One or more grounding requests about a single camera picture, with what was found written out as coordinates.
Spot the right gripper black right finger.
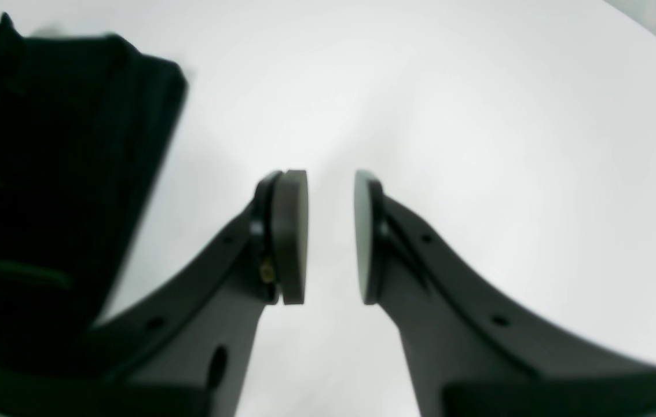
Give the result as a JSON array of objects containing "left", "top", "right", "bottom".
[{"left": 354, "top": 170, "right": 656, "bottom": 416}]

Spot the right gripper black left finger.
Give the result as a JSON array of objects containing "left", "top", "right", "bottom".
[{"left": 0, "top": 170, "right": 309, "bottom": 416}]

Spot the black t-shirt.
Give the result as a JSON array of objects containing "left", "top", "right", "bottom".
[{"left": 0, "top": 13, "right": 188, "bottom": 367}]

